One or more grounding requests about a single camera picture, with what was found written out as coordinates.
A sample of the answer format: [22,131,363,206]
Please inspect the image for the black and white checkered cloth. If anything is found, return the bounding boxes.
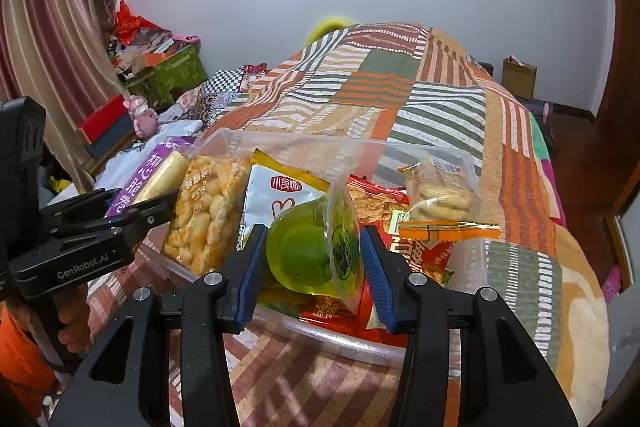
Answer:
[192,67,247,118]

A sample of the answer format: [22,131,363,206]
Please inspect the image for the green jelly cup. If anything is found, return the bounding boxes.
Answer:
[265,194,365,310]

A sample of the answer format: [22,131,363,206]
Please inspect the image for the white and yellow snack packet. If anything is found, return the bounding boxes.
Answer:
[241,148,332,253]

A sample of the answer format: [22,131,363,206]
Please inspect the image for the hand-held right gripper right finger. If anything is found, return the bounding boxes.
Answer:
[361,225,581,427]

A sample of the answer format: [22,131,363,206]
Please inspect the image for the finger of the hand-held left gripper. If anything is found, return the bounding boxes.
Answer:
[42,188,123,233]
[107,193,180,254]

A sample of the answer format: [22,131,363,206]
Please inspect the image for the green storage box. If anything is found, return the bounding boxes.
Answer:
[149,44,209,104]

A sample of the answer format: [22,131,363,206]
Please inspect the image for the brown paper bag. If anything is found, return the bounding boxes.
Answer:
[501,55,539,101]

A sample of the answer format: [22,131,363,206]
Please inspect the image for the red plastic bag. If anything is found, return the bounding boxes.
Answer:
[114,1,164,46]

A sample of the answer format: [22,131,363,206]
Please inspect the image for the red and white patterned bag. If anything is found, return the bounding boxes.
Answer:
[242,63,269,94]

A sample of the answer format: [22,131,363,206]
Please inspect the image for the pink plush toy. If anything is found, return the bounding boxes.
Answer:
[122,96,161,139]

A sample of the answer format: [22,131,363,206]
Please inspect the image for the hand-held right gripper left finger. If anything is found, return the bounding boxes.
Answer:
[47,223,269,427]

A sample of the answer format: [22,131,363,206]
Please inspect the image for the red packet of brown chunks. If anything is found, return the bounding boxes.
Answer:
[346,174,412,229]

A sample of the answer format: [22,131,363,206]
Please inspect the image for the person's left forearm orange sleeve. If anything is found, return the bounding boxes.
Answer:
[0,302,57,414]

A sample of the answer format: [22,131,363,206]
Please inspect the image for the clear plastic container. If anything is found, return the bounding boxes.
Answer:
[150,129,489,360]

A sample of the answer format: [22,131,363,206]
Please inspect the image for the red and green snack packet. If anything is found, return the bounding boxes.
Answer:
[364,232,457,344]

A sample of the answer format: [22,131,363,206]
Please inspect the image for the yellow object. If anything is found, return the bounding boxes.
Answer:
[304,18,357,46]

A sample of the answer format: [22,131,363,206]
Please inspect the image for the person's left hand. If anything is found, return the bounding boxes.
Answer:
[57,293,92,354]

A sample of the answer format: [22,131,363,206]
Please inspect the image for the pink slippers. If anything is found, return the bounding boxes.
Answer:
[601,268,624,304]

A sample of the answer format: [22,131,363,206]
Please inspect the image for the red and grey box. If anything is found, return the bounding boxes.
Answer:
[76,94,137,158]

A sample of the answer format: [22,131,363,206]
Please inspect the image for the patchwork blanket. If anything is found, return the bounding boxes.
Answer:
[120,23,613,427]

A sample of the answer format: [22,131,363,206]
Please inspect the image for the orange-ended cracker packet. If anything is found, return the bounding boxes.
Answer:
[397,157,502,241]

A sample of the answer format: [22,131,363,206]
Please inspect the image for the wooden door frame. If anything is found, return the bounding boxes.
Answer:
[595,0,640,290]

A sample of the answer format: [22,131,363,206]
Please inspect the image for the yellow puffed snack packet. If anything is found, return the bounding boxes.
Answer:
[161,153,252,274]

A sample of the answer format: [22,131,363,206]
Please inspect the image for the striped curtain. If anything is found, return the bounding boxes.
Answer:
[0,0,122,190]

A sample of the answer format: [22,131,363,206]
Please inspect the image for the pile of papers and cardboard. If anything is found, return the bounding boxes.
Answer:
[106,27,201,81]

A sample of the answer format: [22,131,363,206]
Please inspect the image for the purple roll snack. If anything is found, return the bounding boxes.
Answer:
[106,136,197,219]

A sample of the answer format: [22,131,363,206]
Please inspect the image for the dark clothes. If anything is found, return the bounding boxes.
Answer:
[529,99,557,154]

